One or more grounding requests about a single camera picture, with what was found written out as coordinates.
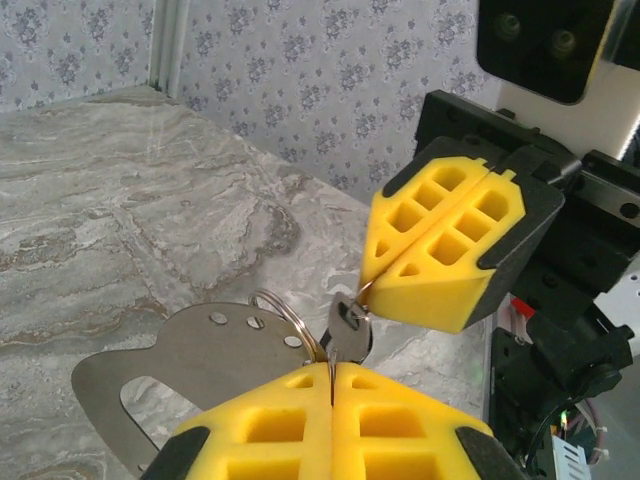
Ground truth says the aluminium frame post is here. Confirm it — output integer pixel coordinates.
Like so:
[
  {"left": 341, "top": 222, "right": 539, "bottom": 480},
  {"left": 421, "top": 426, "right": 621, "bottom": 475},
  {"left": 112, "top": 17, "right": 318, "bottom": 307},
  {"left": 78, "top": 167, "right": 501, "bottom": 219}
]
[{"left": 149, "top": 0, "right": 182, "bottom": 101}]

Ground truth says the silver metal keychain plate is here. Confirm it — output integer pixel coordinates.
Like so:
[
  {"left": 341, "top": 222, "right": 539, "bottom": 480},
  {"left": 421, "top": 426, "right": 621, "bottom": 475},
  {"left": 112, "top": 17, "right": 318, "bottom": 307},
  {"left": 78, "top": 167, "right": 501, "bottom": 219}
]
[{"left": 71, "top": 303, "right": 321, "bottom": 479}]

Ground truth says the silver split keyring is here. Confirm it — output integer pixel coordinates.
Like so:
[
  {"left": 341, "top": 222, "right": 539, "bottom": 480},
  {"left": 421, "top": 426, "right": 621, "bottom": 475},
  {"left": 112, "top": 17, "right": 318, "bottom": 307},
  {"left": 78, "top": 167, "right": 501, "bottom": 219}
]
[{"left": 248, "top": 288, "right": 324, "bottom": 364}]

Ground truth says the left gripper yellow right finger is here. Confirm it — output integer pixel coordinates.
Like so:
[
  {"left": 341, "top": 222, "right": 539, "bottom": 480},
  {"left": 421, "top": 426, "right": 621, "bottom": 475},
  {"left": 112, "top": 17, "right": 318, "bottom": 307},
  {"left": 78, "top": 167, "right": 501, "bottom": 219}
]
[{"left": 332, "top": 360, "right": 527, "bottom": 480}]

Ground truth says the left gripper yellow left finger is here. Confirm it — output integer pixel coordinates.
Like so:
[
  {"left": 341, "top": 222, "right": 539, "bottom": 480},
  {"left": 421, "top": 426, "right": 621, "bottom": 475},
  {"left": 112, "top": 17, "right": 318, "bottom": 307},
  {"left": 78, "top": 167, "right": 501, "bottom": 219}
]
[{"left": 141, "top": 362, "right": 335, "bottom": 480}]

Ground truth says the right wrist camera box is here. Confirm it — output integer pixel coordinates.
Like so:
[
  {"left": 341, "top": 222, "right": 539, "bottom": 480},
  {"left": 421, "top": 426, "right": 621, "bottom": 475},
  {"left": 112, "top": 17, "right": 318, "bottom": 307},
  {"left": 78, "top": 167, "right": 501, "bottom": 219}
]
[{"left": 474, "top": 0, "right": 640, "bottom": 166}]

